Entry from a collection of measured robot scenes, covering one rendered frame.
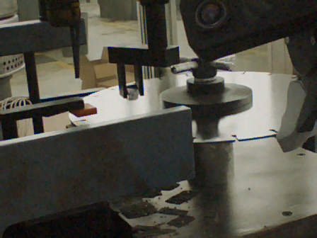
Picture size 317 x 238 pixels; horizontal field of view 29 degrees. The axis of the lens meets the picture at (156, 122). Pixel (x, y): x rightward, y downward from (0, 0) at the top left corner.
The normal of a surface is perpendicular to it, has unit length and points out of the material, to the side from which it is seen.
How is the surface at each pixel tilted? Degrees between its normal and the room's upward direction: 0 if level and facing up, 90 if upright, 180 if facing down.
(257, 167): 0
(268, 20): 60
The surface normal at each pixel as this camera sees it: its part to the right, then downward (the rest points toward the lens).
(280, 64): -0.89, 0.18
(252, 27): -0.31, -0.24
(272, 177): -0.07, -0.96
